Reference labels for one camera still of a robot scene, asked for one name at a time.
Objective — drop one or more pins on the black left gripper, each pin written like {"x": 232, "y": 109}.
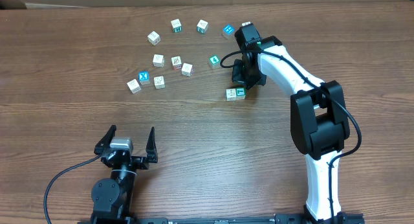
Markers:
{"x": 141, "y": 161}

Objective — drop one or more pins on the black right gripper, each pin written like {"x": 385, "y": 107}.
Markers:
{"x": 239, "y": 77}

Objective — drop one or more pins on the green number seven cube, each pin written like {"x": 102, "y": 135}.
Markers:
{"x": 240, "y": 93}

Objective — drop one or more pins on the wooden cube with hook drawing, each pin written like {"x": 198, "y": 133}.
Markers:
{"x": 231, "y": 95}

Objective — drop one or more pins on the wooden cube ice cream drawing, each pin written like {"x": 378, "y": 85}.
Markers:
{"x": 187, "y": 69}

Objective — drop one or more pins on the wooden cube letter I side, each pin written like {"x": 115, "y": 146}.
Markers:
{"x": 159, "y": 82}

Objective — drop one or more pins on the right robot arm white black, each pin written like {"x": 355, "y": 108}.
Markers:
{"x": 319, "y": 121}

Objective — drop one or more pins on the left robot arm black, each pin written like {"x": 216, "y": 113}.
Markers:
{"x": 112, "y": 196}

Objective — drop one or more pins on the green number four cube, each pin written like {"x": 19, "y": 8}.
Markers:
{"x": 214, "y": 62}

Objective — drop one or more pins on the blue top wooden cube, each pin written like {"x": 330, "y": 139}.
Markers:
{"x": 228, "y": 32}

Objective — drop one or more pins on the wooden cube yellow side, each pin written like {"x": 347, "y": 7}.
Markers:
{"x": 245, "y": 23}

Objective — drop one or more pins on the wooden cube green J side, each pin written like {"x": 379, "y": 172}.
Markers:
{"x": 202, "y": 26}

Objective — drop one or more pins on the wooden cube fish drawing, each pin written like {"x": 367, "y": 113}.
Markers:
{"x": 134, "y": 86}

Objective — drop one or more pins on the wooden cube red Y side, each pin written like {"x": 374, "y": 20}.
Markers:
{"x": 176, "y": 62}

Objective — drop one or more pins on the blue letter X cube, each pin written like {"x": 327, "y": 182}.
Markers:
{"x": 144, "y": 78}

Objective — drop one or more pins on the wooden cube green letter side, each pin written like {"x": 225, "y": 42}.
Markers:
{"x": 176, "y": 25}

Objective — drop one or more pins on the wooden cube globe drawing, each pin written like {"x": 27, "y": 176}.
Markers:
{"x": 158, "y": 60}

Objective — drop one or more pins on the plain wooden cube far left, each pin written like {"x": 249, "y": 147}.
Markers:
{"x": 154, "y": 38}

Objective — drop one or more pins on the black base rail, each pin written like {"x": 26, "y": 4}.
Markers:
{"x": 275, "y": 219}

